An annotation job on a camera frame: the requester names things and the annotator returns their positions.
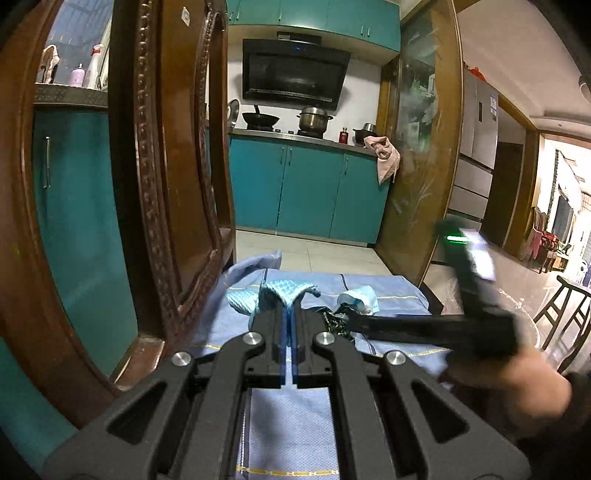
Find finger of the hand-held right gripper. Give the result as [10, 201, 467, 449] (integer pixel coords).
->
[346, 314, 518, 358]

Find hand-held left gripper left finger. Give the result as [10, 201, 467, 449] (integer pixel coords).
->
[41, 302, 289, 480]

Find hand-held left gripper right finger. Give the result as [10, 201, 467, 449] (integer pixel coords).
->
[291, 302, 532, 480]

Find light blue knitted cloth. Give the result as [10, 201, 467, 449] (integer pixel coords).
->
[225, 279, 322, 328]

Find blue face mask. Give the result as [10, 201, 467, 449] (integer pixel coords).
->
[336, 285, 380, 317]

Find person's right hand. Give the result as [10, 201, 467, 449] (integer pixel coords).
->
[438, 346, 573, 435]

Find dark green wrapper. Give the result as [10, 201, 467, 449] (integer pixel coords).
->
[307, 305, 356, 344]

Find blue tablecloth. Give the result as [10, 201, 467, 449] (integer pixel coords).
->
[191, 249, 453, 480]

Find pink chair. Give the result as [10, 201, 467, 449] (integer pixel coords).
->
[522, 208, 561, 273]

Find wooden stool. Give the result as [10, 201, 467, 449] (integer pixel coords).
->
[534, 274, 591, 370]

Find dark wooden door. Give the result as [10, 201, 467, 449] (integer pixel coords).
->
[482, 141, 525, 247]

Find wooden framed glass door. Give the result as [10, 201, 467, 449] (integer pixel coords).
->
[375, 0, 465, 287]

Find carved wooden chair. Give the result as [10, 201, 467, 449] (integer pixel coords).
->
[191, 0, 237, 287]

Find white refrigerator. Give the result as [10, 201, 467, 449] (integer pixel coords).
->
[448, 69, 499, 222]

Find pink towel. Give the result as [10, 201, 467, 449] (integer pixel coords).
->
[363, 135, 401, 185]

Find teal kitchen base cabinet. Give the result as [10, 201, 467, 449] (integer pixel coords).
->
[229, 129, 393, 245]

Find small dark pot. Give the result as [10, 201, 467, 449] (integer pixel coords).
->
[352, 122, 378, 146]

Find wooden chair back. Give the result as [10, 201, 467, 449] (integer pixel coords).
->
[0, 0, 236, 430]

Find steel cooking pot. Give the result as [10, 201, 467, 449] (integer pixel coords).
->
[296, 107, 334, 137]

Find black wok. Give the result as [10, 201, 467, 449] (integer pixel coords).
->
[241, 105, 281, 130]

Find teal side cabinet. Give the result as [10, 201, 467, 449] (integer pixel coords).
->
[0, 88, 139, 462]

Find black range hood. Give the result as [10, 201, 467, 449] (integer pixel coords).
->
[242, 31, 352, 110]

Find white spray bottle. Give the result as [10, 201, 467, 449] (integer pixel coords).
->
[85, 42, 106, 89]

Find beige hanging cloth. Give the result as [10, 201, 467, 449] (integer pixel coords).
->
[39, 45, 61, 84]

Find teal wall cabinets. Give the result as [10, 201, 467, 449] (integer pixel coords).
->
[226, 0, 402, 65]

